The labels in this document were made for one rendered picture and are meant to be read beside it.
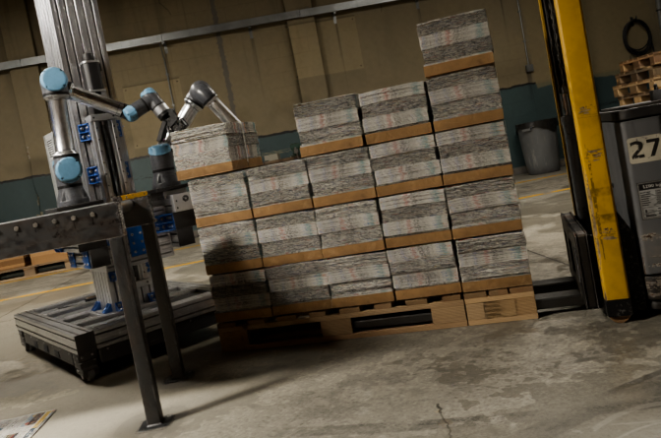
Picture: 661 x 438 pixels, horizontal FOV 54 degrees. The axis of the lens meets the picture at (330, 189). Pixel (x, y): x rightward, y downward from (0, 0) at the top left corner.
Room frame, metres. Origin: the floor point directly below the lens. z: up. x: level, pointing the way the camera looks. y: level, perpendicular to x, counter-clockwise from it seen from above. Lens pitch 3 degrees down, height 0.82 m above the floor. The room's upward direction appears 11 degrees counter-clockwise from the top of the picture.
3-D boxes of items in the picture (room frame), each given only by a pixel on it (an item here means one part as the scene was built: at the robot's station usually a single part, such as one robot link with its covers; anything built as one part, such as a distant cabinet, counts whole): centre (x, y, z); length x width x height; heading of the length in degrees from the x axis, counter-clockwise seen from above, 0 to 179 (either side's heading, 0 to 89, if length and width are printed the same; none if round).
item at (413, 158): (3.06, 0.04, 0.42); 1.17 x 0.39 x 0.83; 74
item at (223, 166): (3.07, 0.53, 0.86); 0.29 x 0.16 x 0.04; 74
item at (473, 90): (2.87, -0.66, 0.65); 0.39 x 0.30 x 1.29; 164
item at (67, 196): (3.20, 1.25, 0.87); 0.15 x 0.15 x 0.10
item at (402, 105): (2.95, -0.37, 0.95); 0.38 x 0.29 x 0.23; 165
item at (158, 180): (3.50, 0.86, 0.87); 0.15 x 0.15 x 0.10
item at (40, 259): (8.73, 4.02, 0.28); 1.20 x 0.83 x 0.57; 93
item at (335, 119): (3.03, -0.09, 0.95); 0.38 x 0.29 x 0.23; 165
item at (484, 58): (2.86, -0.66, 0.63); 0.38 x 0.29 x 0.97; 164
